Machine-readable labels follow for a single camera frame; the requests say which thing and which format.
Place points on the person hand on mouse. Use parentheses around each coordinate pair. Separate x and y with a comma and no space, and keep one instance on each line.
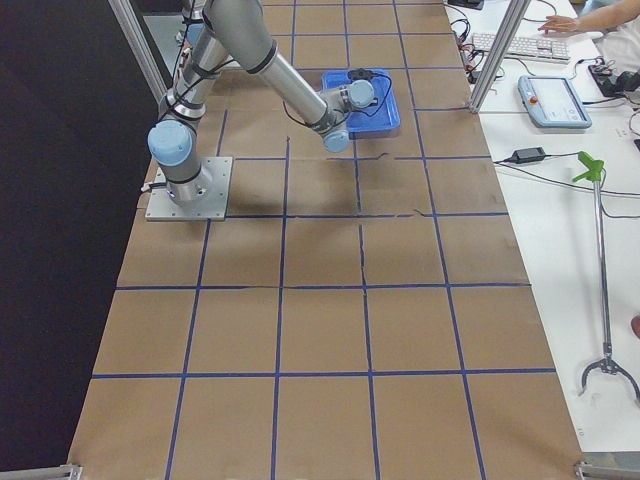
(559,24)

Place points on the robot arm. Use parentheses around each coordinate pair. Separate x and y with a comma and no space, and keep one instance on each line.
(235,44)

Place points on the blue plastic tray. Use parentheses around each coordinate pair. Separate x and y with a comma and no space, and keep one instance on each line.
(380,119)

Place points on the white keyboard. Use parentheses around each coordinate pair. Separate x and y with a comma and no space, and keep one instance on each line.
(526,48)

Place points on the teach pendant tablet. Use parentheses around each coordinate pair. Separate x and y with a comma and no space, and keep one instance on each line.
(552,102)

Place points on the black power adapter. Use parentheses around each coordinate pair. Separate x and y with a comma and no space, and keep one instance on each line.
(526,155)

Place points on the brown paper table cover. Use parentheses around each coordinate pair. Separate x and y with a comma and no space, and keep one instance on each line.
(365,315)

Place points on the aluminium frame post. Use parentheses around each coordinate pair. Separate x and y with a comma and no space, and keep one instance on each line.
(503,37)

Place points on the green handled reacher grabber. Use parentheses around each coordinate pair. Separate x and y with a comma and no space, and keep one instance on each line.
(594,169)

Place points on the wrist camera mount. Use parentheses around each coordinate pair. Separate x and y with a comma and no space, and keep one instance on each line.
(360,74)

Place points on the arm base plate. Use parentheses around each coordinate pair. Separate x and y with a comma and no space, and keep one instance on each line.
(203,198)

